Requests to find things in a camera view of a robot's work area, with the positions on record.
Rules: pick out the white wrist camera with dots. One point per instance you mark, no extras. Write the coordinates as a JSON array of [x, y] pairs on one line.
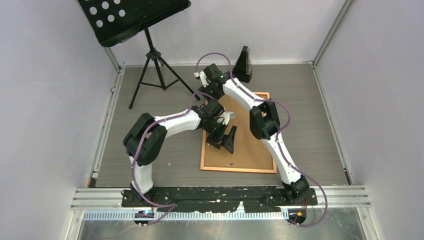
[[202, 77], [225, 117]]

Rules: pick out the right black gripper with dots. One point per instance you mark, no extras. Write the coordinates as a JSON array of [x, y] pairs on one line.
[[204, 90]]

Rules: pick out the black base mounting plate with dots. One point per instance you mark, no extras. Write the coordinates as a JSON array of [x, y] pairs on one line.
[[254, 199]]

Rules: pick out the white slotted cable duct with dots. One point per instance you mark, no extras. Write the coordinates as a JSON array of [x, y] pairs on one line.
[[149, 215]]

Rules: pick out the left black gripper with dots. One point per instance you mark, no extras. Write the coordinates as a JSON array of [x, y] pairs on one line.
[[227, 142]]

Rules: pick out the brown cardboard backing board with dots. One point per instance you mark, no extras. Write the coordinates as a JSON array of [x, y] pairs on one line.
[[248, 149]]

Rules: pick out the orange wooden picture frame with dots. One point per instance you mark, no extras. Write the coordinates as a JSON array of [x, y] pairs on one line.
[[238, 170]]

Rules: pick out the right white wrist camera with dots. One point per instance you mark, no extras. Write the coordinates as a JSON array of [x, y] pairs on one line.
[[202, 77]]

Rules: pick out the black metronome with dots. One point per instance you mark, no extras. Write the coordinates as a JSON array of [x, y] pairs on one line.
[[243, 68]]

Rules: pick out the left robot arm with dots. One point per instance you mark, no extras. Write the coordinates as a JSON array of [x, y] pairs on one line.
[[145, 139]]

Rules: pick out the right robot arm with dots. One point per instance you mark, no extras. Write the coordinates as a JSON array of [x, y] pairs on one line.
[[264, 124]]

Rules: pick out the black music stand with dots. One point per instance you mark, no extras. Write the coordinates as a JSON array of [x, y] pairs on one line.
[[116, 21]]

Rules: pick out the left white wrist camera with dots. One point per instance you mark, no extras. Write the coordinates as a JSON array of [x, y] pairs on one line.
[[225, 117]]

